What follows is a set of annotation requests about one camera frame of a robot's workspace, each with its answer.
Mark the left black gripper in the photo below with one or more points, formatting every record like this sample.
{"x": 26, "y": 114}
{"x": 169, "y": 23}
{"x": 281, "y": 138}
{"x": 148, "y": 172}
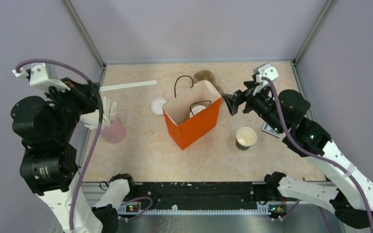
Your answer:
{"x": 84, "y": 91}

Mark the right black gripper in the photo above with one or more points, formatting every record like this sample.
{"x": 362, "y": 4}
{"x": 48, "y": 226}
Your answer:
{"x": 238, "y": 97}

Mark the white plastic cup lid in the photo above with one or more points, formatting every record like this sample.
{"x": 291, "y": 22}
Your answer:
{"x": 196, "y": 109}

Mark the orange paper bag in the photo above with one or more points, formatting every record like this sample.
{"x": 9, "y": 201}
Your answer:
{"x": 185, "y": 130}

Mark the white paper-wrapped straw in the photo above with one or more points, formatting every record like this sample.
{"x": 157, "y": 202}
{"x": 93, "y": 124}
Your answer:
{"x": 126, "y": 85}

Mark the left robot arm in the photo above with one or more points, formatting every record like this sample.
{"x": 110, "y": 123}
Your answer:
{"x": 49, "y": 162}

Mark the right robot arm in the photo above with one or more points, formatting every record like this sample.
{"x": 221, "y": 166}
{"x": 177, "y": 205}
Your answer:
{"x": 350, "y": 198}

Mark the cardboard cup carrier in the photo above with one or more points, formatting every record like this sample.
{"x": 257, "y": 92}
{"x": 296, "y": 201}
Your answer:
{"x": 209, "y": 76}

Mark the blue playing card box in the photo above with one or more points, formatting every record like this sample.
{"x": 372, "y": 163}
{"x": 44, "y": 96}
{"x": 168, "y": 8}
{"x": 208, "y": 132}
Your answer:
{"x": 267, "y": 129}

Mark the pink holder cup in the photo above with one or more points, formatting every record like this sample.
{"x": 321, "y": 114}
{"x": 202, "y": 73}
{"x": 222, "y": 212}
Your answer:
{"x": 115, "y": 133}

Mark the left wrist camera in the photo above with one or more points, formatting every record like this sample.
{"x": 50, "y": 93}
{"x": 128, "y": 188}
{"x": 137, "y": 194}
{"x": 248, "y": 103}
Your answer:
{"x": 42, "y": 76}

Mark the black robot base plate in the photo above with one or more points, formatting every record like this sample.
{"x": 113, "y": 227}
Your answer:
{"x": 206, "y": 195}

